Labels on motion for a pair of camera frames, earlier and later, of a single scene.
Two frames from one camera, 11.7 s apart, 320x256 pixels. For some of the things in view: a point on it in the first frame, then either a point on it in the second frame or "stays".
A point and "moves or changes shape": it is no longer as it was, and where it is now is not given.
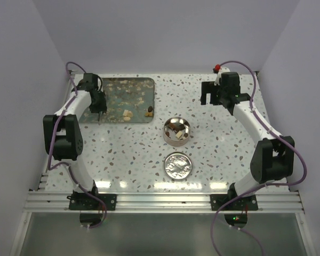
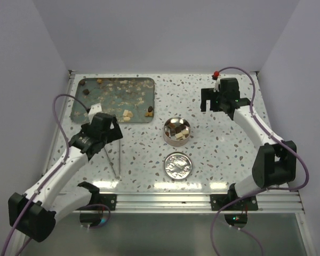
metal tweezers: x=100 y=117 moves or changes shape
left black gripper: x=102 y=107 → x=114 y=133
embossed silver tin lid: x=178 y=165 stays
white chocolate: x=179 y=133 stays
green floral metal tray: x=129 y=100 stays
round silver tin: x=176 y=131 stays
